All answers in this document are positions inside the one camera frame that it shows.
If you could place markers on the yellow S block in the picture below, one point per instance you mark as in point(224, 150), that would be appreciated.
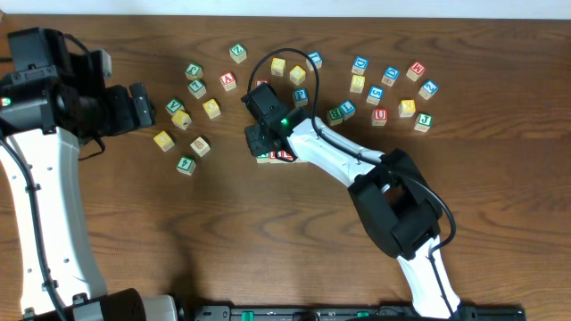
point(357, 84)

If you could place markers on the red I block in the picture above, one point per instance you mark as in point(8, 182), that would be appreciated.
point(261, 81)

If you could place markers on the yellow block middle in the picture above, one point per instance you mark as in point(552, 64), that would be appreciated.
point(212, 108)

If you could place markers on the yellow block beside V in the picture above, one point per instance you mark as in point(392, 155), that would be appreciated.
point(181, 119)

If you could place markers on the blue I block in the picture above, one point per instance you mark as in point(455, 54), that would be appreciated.
point(347, 109)

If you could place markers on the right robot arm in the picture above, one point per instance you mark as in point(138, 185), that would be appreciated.
point(398, 210)

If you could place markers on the red U block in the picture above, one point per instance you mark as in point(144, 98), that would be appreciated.
point(379, 117)

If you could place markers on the green B block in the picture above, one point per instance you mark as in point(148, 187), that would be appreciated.
point(334, 117)

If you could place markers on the red M block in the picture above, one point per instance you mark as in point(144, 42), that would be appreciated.
point(415, 71)

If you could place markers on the blue d block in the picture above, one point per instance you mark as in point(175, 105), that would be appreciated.
point(359, 66)
point(390, 76)

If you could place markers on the red E block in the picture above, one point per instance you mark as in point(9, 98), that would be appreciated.
point(273, 157)

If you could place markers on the yellow block far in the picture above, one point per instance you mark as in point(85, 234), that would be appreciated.
point(277, 67)

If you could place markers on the blue 5 block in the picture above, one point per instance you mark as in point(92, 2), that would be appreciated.
point(375, 95)

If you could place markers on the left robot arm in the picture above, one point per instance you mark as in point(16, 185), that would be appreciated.
point(52, 104)

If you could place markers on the green V block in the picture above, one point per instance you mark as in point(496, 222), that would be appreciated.
point(173, 106)

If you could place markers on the blue P block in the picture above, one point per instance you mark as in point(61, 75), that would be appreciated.
point(301, 97)

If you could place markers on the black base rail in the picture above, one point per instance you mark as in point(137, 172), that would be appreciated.
point(394, 312)

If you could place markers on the yellow K block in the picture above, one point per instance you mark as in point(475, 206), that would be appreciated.
point(407, 108)

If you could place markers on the green J block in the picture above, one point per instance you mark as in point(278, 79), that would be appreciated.
point(423, 122)

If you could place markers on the blue D block right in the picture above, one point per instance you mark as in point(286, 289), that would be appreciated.
point(390, 76)

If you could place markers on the blue L block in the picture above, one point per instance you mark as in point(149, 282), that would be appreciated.
point(314, 61)

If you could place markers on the yellow block lower left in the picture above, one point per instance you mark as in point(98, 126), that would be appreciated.
point(164, 141)

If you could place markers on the green Z block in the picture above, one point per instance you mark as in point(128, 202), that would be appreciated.
point(238, 53)

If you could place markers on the green N block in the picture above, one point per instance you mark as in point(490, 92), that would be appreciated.
point(264, 158)

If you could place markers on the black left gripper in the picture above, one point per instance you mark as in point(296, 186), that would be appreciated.
point(141, 104)

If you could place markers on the plain wooden picture block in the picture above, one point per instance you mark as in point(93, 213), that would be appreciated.
point(200, 146)

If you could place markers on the blue D block left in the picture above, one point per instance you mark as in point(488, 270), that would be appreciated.
point(359, 66)

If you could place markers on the green 4 block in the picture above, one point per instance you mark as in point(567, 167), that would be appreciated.
point(186, 165)

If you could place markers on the red A block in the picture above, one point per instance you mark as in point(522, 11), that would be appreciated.
point(228, 81)

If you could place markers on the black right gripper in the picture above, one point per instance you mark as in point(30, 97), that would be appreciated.
point(257, 145)

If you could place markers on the blue 2 block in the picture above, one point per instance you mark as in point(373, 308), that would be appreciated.
point(428, 89)

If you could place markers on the yellow G block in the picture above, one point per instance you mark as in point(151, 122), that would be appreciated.
point(297, 75)

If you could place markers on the red U block moved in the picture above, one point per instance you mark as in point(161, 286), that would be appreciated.
point(285, 157)

